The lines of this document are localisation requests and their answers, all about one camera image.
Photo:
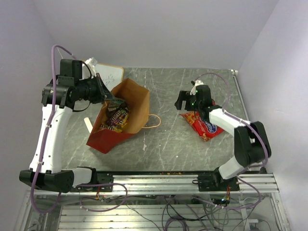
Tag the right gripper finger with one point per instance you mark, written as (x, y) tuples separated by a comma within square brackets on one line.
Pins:
[(184, 95), (178, 104)]

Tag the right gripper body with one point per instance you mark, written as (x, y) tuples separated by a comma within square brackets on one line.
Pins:
[(192, 104)]

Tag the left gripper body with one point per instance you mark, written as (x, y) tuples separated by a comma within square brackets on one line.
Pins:
[(93, 91)]

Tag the purple candy packet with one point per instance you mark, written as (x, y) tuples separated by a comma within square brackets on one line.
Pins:
[(119, 118)]

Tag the red snack packet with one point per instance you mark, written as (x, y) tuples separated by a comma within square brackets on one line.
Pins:
[(204, 129)]

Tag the red paper bag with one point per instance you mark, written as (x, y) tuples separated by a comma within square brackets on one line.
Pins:
[(137, 100)]

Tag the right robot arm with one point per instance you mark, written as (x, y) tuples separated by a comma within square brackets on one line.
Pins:
[(251, 145)]

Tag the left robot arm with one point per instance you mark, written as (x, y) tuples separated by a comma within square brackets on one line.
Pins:
[(77, 80)]

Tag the small whiteboard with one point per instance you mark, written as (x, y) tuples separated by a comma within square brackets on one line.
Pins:
[(110, 75)]

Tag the yellow candy packet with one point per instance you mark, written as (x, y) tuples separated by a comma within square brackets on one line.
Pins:
[(113, 127)]

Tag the white marker pen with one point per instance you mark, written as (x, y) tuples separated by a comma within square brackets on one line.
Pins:
[(88, 124)]

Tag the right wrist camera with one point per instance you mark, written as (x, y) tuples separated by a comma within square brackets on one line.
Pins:
[(195, 85)]

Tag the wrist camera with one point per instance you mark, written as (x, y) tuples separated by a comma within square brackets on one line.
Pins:
[(195, 85), (91, 63)]

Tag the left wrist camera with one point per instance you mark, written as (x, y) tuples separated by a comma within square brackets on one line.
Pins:
[(91, 63)]

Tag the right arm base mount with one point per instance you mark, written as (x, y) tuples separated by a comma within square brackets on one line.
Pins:
[(210, 183)]

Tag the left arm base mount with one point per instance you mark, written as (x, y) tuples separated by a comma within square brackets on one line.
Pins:
[(105, 178)]

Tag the aluminium frame rail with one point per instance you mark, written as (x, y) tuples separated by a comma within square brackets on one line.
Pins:
[(186, 184)]

